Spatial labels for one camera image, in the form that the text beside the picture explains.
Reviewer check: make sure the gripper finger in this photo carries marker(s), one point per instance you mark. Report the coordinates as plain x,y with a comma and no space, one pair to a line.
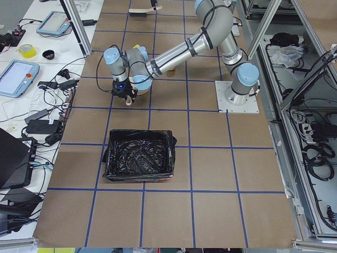
134,95

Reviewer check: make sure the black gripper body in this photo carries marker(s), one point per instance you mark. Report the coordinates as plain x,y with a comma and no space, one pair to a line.
126,87

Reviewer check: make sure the white hand brush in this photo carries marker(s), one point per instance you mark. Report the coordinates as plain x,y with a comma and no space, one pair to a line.
142,12

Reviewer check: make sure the beige plastic dustpan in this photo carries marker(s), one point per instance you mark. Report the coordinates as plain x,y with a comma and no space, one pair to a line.
127,92

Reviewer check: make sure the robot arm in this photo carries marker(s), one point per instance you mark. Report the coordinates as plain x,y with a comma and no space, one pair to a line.
133,71

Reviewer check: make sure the bin with black bag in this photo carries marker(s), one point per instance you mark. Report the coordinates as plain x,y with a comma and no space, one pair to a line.
139,155

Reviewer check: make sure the blue teach pendant far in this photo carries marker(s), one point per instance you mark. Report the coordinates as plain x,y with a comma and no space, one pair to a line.
55,24

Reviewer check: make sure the blue teach pendant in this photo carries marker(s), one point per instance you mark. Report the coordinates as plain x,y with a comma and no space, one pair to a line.
17,77
55,24

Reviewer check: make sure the black power brick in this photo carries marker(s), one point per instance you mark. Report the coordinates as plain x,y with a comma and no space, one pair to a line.
44,126

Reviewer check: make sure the yellow tape roll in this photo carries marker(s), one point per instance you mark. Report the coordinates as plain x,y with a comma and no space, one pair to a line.
27,51

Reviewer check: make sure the blue teach pendant near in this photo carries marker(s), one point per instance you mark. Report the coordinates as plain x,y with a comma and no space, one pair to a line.
17,77

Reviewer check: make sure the black laptop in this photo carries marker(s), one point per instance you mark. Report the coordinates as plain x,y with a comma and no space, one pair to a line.
17,157

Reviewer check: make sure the white crumpled cloth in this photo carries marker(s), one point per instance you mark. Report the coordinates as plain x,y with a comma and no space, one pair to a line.
288,56

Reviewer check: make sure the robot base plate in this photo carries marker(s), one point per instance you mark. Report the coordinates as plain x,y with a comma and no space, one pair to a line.
230,102

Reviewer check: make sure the aluminium frame post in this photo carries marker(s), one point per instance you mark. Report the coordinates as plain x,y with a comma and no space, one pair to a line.
73,16

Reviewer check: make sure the aluminium frame rack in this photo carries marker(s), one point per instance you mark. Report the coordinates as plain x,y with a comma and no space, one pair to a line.
300,103

